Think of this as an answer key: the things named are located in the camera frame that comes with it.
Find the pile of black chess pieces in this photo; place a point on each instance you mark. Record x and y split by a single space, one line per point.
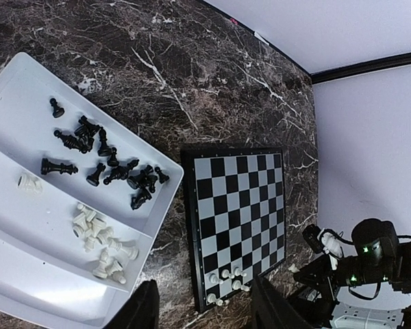
102 157

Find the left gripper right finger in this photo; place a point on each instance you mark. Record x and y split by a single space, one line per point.
270 310

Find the white rook corner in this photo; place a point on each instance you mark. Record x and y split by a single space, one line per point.
213 299

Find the pile of white chess pieces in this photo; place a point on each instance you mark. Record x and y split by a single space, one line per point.
88 226

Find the white plastic divided tray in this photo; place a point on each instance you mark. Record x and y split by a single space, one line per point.
45 271

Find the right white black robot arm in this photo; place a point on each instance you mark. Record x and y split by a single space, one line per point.
376 254

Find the white pawn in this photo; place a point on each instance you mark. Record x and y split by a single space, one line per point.
227 274
214 279

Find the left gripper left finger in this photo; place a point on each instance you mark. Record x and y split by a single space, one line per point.
141 311

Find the right black frame post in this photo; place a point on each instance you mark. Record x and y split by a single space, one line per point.
370 66

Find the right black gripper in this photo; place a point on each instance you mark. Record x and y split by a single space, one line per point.
316 300

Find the black white chessboard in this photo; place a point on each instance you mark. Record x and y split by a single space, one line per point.
235 216

